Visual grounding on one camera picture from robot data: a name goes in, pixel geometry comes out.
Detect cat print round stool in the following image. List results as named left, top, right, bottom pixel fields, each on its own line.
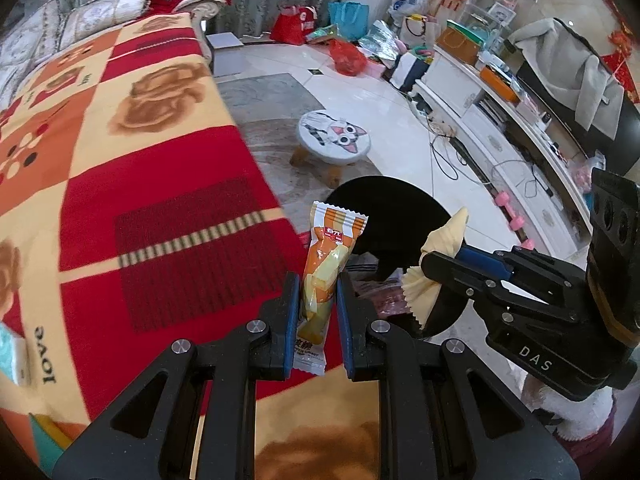
left=290, top=109, right=372, bottom=187

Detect red orange printed blanket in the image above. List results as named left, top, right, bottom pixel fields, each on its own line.
left=0, top=12, right=396, bottom=480

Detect beige sofa cushions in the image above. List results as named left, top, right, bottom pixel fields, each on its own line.
left=0, top=0, right=156, bottom=108

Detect pink dumbbell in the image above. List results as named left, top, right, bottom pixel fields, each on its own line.
left=494, top=191, right=537, bottom=251

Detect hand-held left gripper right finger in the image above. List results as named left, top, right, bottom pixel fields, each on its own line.
left=336, top=271, right=578, bottom=480

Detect silver foil bag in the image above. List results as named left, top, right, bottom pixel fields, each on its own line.
left=359, top=20, right=402, bottom=62

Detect red gift bag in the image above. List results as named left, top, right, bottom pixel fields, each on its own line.
left=271, top=5, right=321, bottom=46

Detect grey floor rug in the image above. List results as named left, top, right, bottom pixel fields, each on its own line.
left=216, top=72, right=322, bottom=127

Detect orange white snack packet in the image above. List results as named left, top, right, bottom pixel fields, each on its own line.
left=292, top=201, right=370, bottom=375

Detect white square box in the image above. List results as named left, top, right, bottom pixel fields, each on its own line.
left=206, top=32, right=247, bottom=77

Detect black television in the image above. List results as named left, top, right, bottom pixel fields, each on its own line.
left=515, top=17, right=640, bottom=181

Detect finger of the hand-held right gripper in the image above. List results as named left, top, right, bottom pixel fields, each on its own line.
left=421, top=249, right=584, bottom=327
left=456, top=245, right=587, bottom=307

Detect white TV cabinet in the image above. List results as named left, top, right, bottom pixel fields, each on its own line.
left=412, top=45, right=596, bottom=257

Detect black round trash bin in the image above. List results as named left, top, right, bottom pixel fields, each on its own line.
left=324, top=176, right=469, bottom=337

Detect blue tote bag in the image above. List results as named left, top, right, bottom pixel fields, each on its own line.
left=328, top=2, right=371, bottom=41

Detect navy white bag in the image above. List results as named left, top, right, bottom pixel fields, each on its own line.
left=390, top=52, right=434, bottom=92

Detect red cloth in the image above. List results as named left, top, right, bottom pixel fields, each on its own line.
left=149, top=0, right=232, bottom=14

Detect grey coat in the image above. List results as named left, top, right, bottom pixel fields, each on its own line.
left=506, top=17, right=626, bottom=139

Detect white paper bag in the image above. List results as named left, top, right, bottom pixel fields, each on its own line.
left=401, top=14, right=439, bottom=49

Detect red wall decoration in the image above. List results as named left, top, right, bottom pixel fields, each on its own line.
left=602, top=0, right=640, bottom=107

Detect white plastic bag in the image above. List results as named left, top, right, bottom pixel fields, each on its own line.
left=390, top=0, right=432, bottom=19

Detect red plastic bag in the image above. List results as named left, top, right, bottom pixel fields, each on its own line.
left=330, top=40, right=369, bottom=77

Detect tangled floor cables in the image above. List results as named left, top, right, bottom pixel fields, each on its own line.
left=429, top=130, right=557, bottom=197

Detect pink snack wrapper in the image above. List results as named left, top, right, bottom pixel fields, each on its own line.
left=357, top=280, right=417, bottom=319

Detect cream paper cupcake liner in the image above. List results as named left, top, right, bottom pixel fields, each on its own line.
left=402, top=207, right=471, bottom=332

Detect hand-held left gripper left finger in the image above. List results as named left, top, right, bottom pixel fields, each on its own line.
left=51, top=271, right=302, bottom=480

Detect person's right forearm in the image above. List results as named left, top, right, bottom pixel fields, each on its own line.
left=522, top=375, right=617, bottom=442

